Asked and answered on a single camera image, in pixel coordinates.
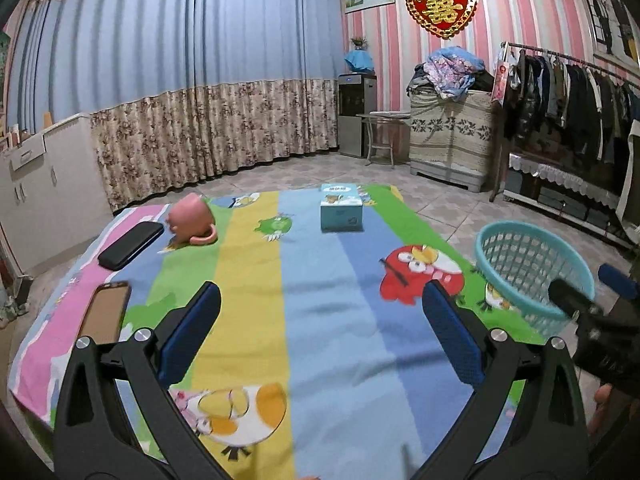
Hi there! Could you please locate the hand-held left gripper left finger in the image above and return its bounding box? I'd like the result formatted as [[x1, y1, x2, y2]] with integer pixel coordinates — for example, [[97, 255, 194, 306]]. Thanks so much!
[[52, 280, 222, 480]]

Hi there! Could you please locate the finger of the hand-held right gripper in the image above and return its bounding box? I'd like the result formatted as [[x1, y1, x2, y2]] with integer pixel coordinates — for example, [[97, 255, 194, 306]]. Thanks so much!
[[598, 263, 635, 295], [547, 278, 603, 322]]

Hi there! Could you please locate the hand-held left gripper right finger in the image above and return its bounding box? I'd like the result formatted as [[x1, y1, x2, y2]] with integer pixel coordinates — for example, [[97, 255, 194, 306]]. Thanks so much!
[[422, 280, 592, 480]]

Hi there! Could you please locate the teal plastic basket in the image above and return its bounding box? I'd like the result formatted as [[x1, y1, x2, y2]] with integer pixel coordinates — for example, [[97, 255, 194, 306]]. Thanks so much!
[[474, 221, 596, 333]]

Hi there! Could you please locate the person's right hand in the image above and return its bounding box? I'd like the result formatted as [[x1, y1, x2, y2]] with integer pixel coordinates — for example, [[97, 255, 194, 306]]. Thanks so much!
[[586, 384, 619, 438]]

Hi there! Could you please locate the white framed dark panel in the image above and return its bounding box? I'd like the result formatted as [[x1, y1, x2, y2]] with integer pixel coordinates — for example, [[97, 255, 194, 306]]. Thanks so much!
[[616, 119, 640, 243]]

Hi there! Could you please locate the brown phone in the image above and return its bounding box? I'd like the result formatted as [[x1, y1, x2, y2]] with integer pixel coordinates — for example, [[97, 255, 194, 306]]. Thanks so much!
[[76, 281, 132, 346]]

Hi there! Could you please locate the low dark cabinet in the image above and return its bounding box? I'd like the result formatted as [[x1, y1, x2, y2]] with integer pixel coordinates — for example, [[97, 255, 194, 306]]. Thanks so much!
[[502, 152, 636, 248]]

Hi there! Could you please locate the black phone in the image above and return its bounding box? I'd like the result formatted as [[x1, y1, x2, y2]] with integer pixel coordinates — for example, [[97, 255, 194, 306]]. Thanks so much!
[[96, 221, 166, 271]]

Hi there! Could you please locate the pink cup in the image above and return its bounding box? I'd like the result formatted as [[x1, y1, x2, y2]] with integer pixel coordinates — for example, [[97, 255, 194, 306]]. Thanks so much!
[[165, 193, 219, 247]]

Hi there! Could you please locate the white lace cloth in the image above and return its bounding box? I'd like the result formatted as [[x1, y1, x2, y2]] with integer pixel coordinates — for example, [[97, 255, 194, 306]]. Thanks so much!
[[507, 152, 623, 208]]

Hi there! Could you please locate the cartoon printed mat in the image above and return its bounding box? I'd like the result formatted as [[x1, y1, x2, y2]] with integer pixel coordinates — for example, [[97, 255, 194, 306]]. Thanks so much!
[[7, 183, 546, 480]]

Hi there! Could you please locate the light blue tissue box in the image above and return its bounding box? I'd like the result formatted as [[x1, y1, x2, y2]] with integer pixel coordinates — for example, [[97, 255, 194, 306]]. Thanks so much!
[[319, 182, 365, 233]]

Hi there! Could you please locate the row of hanging clothes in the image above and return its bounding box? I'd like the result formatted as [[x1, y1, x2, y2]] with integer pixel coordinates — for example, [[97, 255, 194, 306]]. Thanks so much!
[[502, 50, 640, 166]]

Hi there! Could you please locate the white plastic bag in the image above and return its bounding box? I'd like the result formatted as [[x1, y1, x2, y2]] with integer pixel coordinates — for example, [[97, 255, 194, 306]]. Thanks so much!
[[0, 295, 23, 331]]

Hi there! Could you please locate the white cabinet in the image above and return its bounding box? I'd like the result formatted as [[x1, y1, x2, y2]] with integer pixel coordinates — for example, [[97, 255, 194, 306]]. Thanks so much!
[[0, 112, 113, 276]]

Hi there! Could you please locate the patterned cloth covered cabinet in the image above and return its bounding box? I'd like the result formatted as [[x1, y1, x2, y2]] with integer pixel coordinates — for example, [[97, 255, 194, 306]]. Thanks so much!
[[409, 87, 496, 193]]

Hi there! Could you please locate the pink hanging bag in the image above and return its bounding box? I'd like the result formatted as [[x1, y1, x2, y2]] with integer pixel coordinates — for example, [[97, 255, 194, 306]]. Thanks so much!
[[491, 45, 511, 106]]

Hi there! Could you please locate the small metal table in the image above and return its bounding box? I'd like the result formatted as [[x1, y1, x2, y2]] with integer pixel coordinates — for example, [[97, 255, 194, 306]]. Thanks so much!
[[356, 111, 411, 167]]

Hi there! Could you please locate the grey water dispenser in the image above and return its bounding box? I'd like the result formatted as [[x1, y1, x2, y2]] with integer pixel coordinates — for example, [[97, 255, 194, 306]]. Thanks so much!
[[337, 73, 378, 158]]

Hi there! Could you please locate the metal clothes rack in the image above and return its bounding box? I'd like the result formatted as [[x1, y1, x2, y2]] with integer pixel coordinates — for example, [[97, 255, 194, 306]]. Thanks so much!
[[489, 40, 640, 203]]

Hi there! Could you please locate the pile of floral blankets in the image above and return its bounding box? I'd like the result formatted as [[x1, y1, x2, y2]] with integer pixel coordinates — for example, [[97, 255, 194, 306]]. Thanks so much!
[[406, 46, 496, 101]]

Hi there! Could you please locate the framed window picture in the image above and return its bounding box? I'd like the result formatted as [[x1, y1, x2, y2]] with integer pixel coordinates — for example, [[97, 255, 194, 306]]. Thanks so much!
[[577, 0, 640, 63]]

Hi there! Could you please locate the blue floral curtain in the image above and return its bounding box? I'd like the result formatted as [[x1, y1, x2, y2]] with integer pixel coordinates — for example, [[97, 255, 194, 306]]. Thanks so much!
[[2, 0, 346, 213]]

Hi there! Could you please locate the blue cloth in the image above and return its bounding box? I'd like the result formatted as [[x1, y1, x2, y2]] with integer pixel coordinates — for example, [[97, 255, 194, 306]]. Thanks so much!
[[344, 49, 377, 73]]

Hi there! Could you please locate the red heart wall decoration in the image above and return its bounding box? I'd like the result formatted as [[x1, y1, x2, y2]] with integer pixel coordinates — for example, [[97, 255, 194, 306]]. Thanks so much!
[[405, 0, 478, 39]]

